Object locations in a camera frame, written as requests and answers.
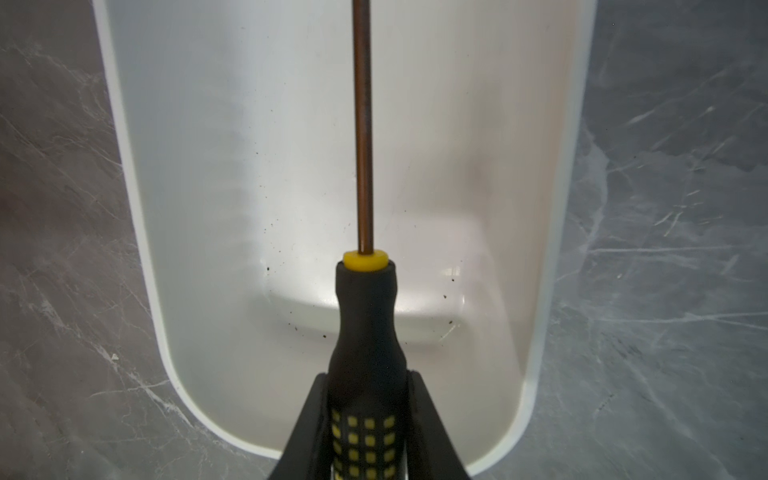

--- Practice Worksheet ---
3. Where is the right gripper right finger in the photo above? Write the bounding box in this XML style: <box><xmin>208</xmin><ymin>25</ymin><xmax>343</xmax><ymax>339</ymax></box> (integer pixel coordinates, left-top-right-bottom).
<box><xmin>406</xmin><ymin>370</ymin><xmax>470</xmax><ymax>480</ymax></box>

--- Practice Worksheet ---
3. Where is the white plastic bin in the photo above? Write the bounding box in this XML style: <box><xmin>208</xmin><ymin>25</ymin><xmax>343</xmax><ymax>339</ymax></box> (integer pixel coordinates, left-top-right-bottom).
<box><xmin>94</xmin><ymin>1</ymin><xmax>596</xmax><ymax>475</ymax></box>

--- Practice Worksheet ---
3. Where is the black yellow screwdriver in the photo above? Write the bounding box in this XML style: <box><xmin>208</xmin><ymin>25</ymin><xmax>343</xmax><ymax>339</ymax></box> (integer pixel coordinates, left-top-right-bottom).
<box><xmin>328</xmin><ymin>1</ymin><xmax>407</xmax><ymax>479</ymax></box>

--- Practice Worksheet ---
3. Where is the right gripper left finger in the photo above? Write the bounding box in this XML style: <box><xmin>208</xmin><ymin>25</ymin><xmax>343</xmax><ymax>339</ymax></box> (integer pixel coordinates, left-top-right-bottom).
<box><xmin>268</xmin><ymin>373</ymin><xmax>332</xmax><ymax>480</ymax></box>

